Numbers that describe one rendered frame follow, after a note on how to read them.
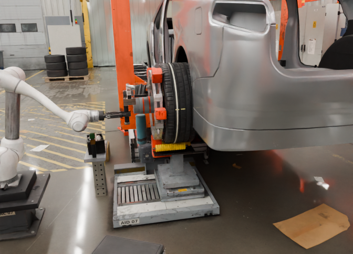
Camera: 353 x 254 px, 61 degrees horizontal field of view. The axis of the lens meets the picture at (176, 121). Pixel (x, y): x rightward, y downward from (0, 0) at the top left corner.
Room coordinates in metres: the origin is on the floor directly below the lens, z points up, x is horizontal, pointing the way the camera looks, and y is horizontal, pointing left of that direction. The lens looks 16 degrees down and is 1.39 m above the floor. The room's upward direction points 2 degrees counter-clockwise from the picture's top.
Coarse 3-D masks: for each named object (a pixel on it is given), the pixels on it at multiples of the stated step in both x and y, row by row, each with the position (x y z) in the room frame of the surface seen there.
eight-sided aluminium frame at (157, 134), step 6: (150, 72) 2.32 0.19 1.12; (150, 90) 2.64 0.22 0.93; (156, 96) 2.15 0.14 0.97; (156, 102) 2.14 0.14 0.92; (150, 114) 2.60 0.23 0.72; (150, 120) 2.55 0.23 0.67; (156, 120) 2.14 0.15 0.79; (162, 120) 2.15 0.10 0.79; (156, 126) 2.14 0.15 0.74; (162, 126) 2.15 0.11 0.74; (156, 132) 2.20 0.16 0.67; (156, 138) 2.28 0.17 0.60
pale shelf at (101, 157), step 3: (105, 141) 2.66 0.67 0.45; (105, 144) 2.58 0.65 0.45; (105, 147) 2.50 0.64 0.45; (87, 150) 2.44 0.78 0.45; (105, 150) 2.43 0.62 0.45; (87, 153) 2.37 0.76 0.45; (102, 153) 2.36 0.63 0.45; (105, 153) 2.36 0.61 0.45; (87, 156) 2.30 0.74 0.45; (90, 156) 2.30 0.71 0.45; (99, 156) 2.29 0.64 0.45; (102, 156) 2.29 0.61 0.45; (105, 156) 2.29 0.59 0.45; (84, 159) 2.25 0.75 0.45; (87, 159) 2.25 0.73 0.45; (90, 159) 2.25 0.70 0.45; (93, 159) 2.25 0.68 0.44; (96, 159) 2.26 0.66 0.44; (99, 159) 2.26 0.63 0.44; (102, 159) 2.27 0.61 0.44; (105, 159) 2.27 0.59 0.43; (84, 162) 2.24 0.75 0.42; (87, 162) 2.25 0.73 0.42
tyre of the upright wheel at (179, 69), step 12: (168, 72) 2.25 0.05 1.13; (180, 72) 2.26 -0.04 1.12; (168, 84) 2.17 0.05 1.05; (180, 84) 2.18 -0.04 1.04; (168, 96) 2.12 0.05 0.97; (180, 96) 2.13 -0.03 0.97; (168, 108) 2.10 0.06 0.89; (180, 108) 2.12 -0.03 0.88; (192, 108) 2.13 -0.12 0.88; (168, 120) 2.11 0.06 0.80; (180, 120) 2.12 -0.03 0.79; (192, 120) 2.13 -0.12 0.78; (168, 132) 2.14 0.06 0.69; (180, 132) 2.16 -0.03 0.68; (192, 132) 2.18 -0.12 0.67
